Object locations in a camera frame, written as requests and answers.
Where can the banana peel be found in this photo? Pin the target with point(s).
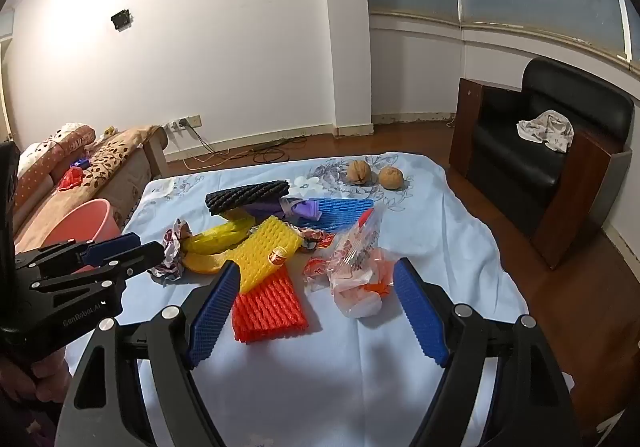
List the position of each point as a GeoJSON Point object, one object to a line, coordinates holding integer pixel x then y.
{"type": "Point", "coordinates": [215, 234]}

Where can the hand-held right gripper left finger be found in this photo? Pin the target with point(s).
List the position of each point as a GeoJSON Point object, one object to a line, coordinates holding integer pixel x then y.
{"type": "Point", "coordinates": [212, 319]}

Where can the black wall box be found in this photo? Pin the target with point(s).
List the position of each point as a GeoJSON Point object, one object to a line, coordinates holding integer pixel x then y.
{"type": "Point", "coordinates": [121, 19]}

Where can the clear bag with red print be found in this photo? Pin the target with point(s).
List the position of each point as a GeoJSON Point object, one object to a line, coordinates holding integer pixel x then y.
{"type": "Point", "coordinates": [357, 242]}

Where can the blue foam fruit net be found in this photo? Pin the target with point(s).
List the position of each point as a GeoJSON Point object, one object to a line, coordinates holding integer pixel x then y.
{"type": "Point", "coordinates": [345, 212]}

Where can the round red yellow sticker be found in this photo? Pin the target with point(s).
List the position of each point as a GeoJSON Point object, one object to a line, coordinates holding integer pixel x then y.
{"type": "Point", "coordinates": [278, 256]}

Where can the black foam fruit net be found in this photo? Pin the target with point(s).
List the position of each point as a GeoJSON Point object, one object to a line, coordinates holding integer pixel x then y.
{"type": "Point", "coordinates": [245, 197]}

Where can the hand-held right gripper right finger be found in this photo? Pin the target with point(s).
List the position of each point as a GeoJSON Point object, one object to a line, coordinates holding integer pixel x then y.
{"type": "Point", "coordinates": [420, 319]}

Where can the purple cloth bundle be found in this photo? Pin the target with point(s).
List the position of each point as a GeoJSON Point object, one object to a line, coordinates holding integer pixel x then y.
{"type": "Point", "coordinates": [300, 210]}

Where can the brown floral sofa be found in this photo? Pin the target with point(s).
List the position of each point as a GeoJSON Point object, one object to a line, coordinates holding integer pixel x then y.
{"type": "Point", "coordinates": [117, 167]}

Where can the orange polka-dot blanket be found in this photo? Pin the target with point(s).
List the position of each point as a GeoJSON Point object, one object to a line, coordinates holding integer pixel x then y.
{"type": "Point", "coordinates": [40, 172]}

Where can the white patterned cloth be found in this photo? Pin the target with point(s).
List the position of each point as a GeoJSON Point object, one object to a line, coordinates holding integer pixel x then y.
{"type": "Point", "coordinates": [547, 129]}

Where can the small yellow item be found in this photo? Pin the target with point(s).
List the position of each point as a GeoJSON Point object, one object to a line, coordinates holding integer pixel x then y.
{"type": "Point", "coordinates": [109, 131]}

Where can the silver candy wrapper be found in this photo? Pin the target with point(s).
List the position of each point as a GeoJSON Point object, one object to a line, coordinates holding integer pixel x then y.
{"type": "Point", "coordinates": [170, 257]}

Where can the small blue item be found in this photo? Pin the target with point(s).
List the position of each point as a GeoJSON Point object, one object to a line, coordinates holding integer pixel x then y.
{"type": "Point", "coordinates": [80, 163]}

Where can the red foam fruit net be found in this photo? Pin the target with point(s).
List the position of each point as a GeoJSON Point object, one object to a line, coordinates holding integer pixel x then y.
{"type": "Point", "coordinates": [267, 309]}

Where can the red white sausage wrapper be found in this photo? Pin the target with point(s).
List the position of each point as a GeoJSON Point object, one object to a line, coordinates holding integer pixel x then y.
{"type": "Point", "coordinates": [317, 272]}

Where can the black leather armchair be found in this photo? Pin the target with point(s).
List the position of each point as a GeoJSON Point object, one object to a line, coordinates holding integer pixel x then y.
{"type": "Point", "coordinates": [520, 167]}

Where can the wall power socket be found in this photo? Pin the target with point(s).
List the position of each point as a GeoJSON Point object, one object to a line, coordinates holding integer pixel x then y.
{"type": "Point", "coordinates": [187, 122]}

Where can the clear bag with orange peels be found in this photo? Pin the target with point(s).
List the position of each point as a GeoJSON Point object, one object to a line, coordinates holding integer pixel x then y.
{"type": "Point", "coordinates": [365, 299]}

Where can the walnut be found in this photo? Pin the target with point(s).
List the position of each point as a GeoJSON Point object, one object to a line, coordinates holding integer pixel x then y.
{"type": "Point", "coordinates": [391, 178]}
{"type": "Point", "coordinates": [360, 172]}

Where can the colourful snack wrapper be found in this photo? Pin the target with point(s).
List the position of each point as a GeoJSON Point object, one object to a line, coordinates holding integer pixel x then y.
{"type": "Point", "coordinates": [314, 238]}

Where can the red plastic bag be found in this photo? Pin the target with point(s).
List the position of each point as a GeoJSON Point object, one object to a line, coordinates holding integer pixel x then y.
{"type": "Point", "coordinates": [71, 178]}

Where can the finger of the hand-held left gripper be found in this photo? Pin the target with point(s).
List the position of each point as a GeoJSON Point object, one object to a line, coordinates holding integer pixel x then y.
{"type": "Point", "coordinates": [110, 247]}
{"type": "Point", "coordinates": [140, 257]}

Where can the yellow foam fruit net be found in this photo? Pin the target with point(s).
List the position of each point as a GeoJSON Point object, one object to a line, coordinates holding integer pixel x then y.
{"type": "Point", "coordinates": [265, 247]}

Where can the person's left hand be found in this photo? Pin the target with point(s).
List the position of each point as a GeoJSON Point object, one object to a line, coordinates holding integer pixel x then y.
{"type": "Point", "coordinates": [50, 374]}

